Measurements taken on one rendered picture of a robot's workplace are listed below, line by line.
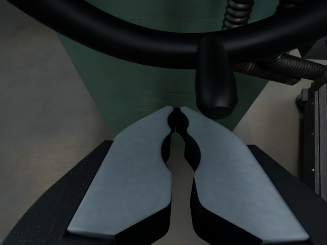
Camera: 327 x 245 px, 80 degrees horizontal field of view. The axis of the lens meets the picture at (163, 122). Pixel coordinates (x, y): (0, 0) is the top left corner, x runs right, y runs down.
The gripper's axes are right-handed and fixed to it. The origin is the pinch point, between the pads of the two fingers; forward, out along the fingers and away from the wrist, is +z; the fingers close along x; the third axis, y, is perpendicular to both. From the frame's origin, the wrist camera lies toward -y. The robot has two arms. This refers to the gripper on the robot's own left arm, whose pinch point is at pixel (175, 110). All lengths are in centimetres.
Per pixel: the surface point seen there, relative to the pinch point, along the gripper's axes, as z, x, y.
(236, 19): 10.6, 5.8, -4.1
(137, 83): 34.3, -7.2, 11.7
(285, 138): 60, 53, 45
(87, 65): 31.9, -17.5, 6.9
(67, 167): 47, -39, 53
